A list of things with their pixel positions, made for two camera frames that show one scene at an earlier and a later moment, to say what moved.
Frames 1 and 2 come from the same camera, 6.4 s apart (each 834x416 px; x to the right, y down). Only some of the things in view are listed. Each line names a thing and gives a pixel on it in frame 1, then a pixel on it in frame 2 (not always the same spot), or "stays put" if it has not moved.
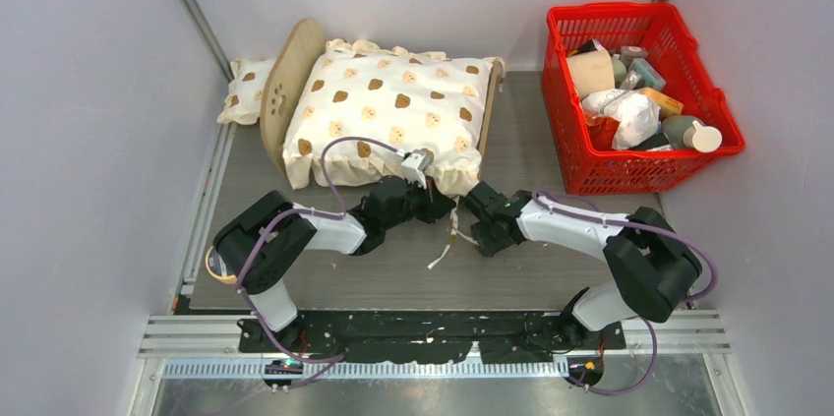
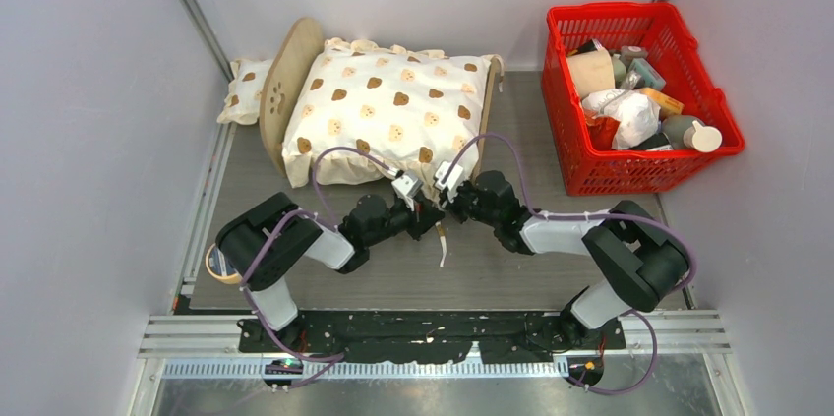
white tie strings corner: x=454 y=220 → x=443 y=238
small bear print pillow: x=246 y=90 stays put
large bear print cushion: x=396 y=97 stays put
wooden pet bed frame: x=294 y=57 stays put
